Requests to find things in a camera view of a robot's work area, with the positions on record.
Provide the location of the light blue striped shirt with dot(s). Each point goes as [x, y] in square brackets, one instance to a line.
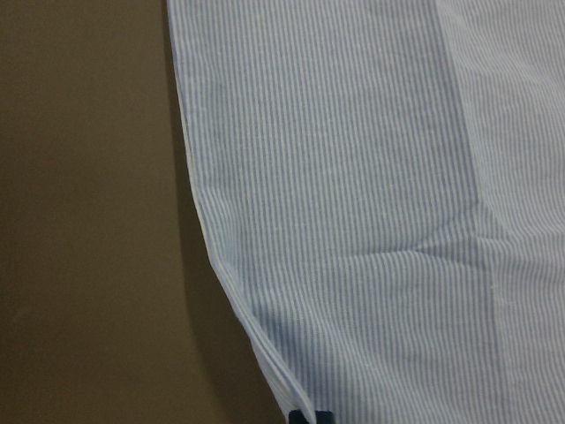
[380, 186]

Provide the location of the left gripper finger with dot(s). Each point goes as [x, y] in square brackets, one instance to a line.
[320, 417]

